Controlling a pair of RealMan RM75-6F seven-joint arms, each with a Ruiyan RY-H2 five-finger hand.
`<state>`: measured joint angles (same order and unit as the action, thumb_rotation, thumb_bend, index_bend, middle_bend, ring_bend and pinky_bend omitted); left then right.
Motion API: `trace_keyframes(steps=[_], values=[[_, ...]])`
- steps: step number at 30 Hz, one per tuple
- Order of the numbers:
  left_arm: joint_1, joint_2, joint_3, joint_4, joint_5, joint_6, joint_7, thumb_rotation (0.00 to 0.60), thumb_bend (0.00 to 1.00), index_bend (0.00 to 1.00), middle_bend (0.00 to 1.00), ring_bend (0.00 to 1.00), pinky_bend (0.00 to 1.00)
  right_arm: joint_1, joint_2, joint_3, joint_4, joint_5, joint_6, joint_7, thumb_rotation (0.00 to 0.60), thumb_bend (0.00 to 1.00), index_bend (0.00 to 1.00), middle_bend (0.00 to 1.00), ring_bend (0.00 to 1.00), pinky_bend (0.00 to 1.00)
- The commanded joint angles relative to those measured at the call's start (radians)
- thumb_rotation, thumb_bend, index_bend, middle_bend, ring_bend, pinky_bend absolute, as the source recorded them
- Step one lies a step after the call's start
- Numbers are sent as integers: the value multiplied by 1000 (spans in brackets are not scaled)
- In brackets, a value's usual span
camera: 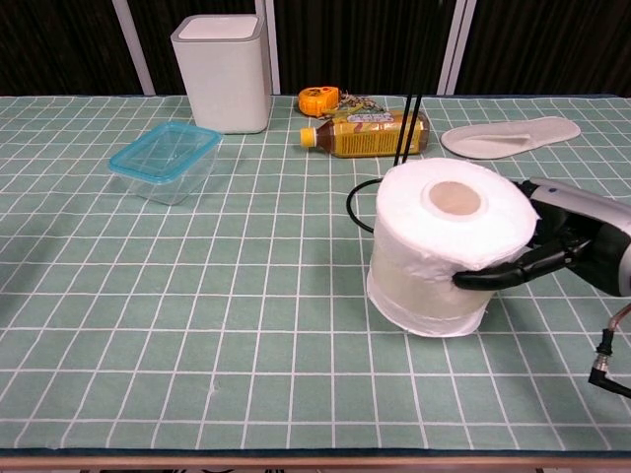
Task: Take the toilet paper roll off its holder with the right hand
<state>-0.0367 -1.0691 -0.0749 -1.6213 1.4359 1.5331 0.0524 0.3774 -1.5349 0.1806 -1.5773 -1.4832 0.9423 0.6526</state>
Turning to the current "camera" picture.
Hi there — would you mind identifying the black wire roll holder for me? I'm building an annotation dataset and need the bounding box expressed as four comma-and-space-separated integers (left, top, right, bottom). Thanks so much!
344, 0, 445, 234

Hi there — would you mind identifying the white slipper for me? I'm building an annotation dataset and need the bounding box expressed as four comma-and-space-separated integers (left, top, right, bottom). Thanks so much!
440, 115, 582, 161

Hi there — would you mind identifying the white frame post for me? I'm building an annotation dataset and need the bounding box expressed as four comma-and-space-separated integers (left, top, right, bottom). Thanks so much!
110, 0, 157, 96
440, 0, 478, 95
255, 0, 283, 95

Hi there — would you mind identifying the white square trash bin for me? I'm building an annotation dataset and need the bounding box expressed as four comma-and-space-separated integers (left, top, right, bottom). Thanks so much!
170, 13, 273, 135

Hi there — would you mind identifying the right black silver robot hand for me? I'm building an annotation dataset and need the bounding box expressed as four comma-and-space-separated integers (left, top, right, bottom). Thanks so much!
452, 176, 631, 300

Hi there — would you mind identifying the patterned snack packet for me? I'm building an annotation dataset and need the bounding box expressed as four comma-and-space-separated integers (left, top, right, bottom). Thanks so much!
337, 89, 395, 118

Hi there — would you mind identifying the green checked tablecloth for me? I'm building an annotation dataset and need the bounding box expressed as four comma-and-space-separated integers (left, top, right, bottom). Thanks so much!
0, 93, 631, 452

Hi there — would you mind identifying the tea bottle with yellow cap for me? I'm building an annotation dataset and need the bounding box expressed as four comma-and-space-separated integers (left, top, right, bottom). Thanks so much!
299, 110, 430, 160

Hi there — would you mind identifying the orange tape measure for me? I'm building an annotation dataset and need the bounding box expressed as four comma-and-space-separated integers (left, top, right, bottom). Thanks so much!
298, 85, 342, 118

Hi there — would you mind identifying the white toilet paper roll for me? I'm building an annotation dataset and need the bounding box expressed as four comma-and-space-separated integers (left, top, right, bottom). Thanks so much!
365, 157, 539, 339

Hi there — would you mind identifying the black cable with metal connector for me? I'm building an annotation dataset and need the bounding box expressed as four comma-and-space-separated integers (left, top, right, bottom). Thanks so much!
587, 303, 631, 400

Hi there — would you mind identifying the clear container with blue lid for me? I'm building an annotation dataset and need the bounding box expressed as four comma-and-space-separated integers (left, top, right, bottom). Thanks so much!
107, 121, 223, 207

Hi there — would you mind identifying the black curtain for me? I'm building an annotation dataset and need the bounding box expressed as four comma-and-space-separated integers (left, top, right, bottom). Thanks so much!
0, 0, 631, 98

